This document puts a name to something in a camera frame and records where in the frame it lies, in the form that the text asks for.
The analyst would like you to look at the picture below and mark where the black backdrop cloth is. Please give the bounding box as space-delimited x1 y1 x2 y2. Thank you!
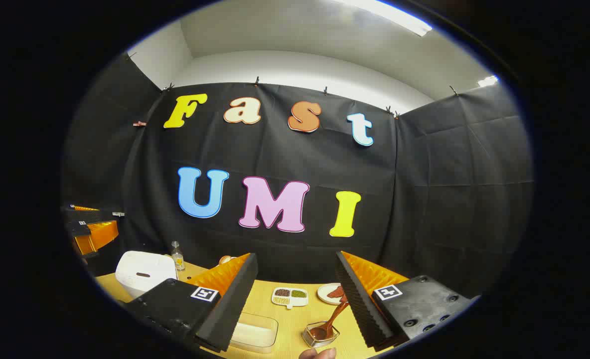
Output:
62 52 534 300

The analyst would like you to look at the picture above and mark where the clear plastic container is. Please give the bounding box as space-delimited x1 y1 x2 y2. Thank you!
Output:
229 312 279 354

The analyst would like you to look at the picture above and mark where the long ceiling light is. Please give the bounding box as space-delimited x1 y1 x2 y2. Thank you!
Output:
335 0 433 37

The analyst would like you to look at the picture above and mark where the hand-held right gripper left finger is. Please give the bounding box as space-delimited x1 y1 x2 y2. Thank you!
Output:
126 253 259 354

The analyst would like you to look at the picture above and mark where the clear glass chopstick holder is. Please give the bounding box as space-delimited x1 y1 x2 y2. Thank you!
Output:
301 322 340 349

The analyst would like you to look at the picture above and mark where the white rice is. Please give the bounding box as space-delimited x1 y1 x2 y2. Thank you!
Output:
230 322 276 350

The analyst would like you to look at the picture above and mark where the white rice cooker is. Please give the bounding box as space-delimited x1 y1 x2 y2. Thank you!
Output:
115 251 178 299

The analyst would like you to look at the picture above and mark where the white divided bean dish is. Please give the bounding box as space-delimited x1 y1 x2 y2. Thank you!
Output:
271 287 309 310

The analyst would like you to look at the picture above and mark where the brown wooden spoon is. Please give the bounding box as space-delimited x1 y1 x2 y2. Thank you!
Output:
309 293 350 342

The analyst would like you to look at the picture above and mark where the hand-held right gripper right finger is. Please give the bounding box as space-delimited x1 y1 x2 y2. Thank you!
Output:
336 251 475 352

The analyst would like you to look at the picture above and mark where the white round plate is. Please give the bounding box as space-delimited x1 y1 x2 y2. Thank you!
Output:
317 283 348 305

